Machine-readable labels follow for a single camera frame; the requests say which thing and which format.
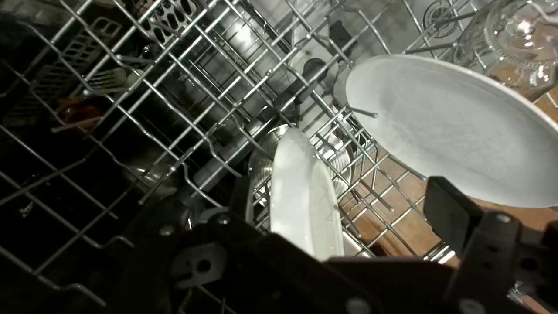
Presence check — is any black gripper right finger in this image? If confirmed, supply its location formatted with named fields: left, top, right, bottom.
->
left=423, top=176, right=482, bottom=255

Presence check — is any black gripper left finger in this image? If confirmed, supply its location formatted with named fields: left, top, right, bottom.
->
left=228, top=176, right=254, bottom=223

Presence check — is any white plate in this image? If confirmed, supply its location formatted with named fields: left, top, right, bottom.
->
left=343, top=54, right=558, bottom=208
left=269, top=127, right=343, bottom=260

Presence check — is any clear glass in rack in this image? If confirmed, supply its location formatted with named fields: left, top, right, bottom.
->
left=480, top=0, right=558, bottom=89

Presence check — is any wire upper dishwasher rack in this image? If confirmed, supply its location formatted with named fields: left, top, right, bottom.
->
left=0, top=0, right=558, bottom=304

